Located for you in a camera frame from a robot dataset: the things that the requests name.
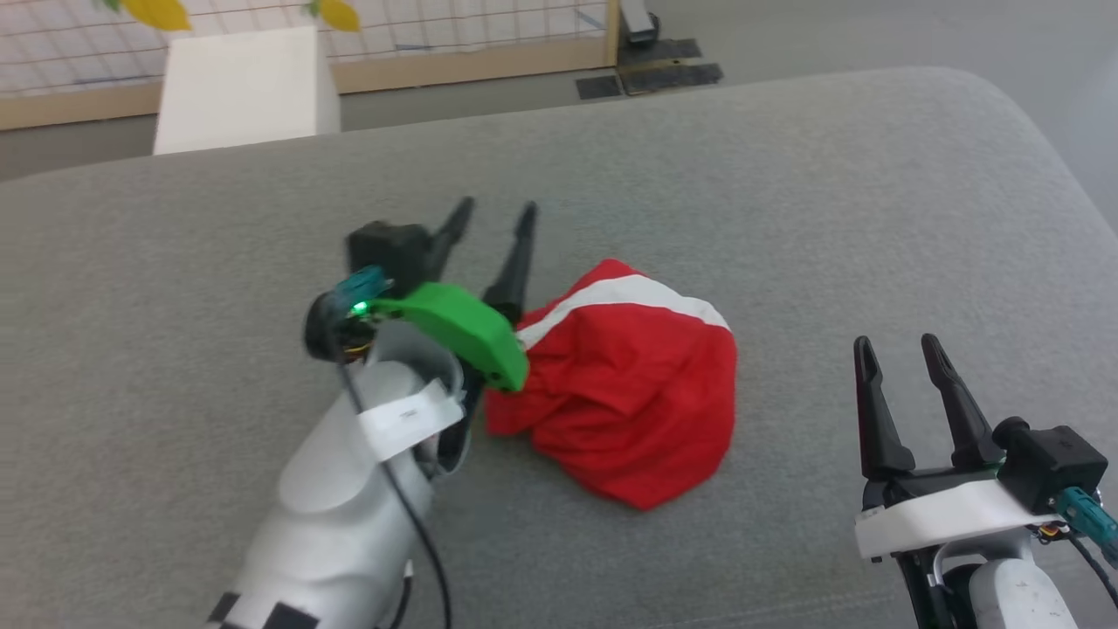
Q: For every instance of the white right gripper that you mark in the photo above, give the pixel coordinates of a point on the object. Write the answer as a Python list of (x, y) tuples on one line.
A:
[(943, 515)]

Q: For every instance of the large yellow leaf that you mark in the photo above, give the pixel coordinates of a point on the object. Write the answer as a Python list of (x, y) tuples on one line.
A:
[(162, 12)]

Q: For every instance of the small black floor mat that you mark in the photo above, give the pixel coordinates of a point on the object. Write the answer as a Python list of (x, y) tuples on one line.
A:
[(598, 86)]

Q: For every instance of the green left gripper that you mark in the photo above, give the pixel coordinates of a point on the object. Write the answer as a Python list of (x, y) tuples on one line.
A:
[(463, 328)]

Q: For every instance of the white box cabinet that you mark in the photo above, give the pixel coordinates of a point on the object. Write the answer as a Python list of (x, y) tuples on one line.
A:
[(244, 87)]

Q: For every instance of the grey fabric sofa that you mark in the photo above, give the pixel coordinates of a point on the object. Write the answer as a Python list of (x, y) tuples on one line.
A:
[(786, 218)]

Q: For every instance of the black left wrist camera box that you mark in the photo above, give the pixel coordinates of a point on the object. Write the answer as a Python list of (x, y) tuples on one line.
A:
[(389, 249)]

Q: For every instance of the long black floor mat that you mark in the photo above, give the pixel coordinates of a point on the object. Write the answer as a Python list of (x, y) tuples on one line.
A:
[(668, 76)]

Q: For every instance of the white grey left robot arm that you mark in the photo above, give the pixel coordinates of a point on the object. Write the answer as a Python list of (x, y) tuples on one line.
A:
[(341, 507)]

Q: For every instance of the small yellow leaf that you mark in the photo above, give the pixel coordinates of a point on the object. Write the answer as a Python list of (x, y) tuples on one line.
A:
[(339, 14)]

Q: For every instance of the red garment with white stripe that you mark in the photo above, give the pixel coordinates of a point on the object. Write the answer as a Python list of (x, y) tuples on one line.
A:
[(629, 384)]

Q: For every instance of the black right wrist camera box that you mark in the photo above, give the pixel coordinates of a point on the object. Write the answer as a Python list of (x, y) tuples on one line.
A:
[(1052, 463)]

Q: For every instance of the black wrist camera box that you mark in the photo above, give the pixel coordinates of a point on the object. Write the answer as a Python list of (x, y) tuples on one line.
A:
[(1052, 463), (389, 249)]

